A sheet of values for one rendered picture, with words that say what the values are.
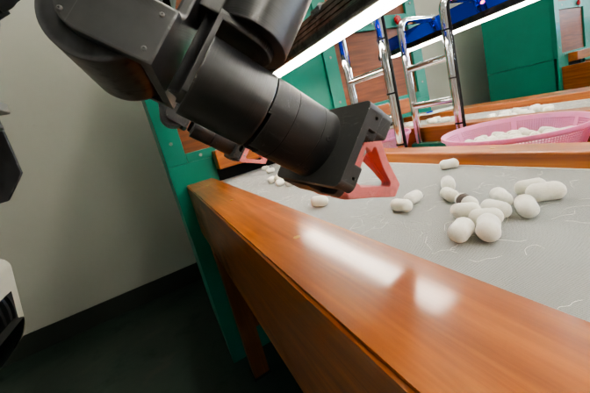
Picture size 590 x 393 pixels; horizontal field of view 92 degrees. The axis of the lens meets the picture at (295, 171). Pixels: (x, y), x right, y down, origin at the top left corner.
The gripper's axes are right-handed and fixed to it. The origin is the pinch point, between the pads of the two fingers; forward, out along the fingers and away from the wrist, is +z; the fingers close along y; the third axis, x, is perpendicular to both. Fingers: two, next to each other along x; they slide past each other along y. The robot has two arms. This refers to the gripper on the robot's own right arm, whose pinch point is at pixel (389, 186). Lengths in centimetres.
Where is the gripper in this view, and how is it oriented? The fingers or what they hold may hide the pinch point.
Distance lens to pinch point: 29.0
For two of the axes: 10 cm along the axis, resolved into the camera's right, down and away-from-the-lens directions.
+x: -3.8, 9.1, -1.4
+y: -4.5, -0.6, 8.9
